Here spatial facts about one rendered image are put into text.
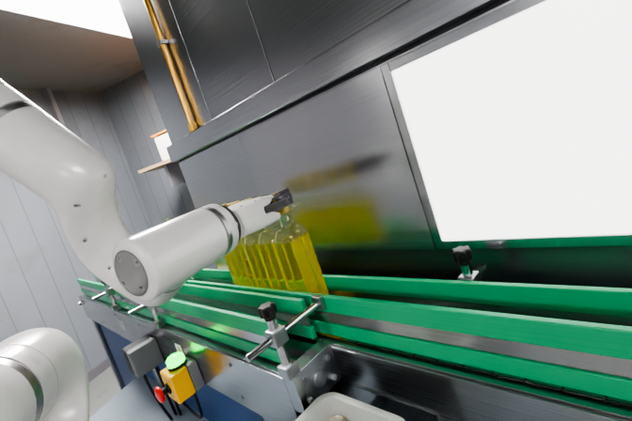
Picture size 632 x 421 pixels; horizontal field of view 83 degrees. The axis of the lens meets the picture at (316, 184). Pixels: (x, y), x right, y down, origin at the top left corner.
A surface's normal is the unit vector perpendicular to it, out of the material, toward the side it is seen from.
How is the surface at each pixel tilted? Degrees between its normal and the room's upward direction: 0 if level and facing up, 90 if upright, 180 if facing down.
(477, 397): 90
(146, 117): 90
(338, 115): 90
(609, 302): 90
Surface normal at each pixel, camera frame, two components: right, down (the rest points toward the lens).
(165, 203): -0.33, 0.20
